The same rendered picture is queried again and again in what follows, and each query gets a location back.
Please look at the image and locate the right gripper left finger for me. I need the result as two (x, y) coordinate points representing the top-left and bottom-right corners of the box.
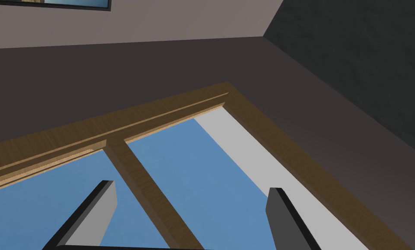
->
(42, 180), (118, 249)

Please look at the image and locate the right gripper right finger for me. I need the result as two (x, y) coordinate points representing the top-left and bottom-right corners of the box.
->
(265, 187), (322, 250)

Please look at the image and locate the wooden framed window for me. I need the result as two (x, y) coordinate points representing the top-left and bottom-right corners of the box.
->
(0, 81), (415, 250)

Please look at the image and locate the black framed picture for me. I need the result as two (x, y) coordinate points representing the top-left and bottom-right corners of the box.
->
(12, 0), (111, 12)

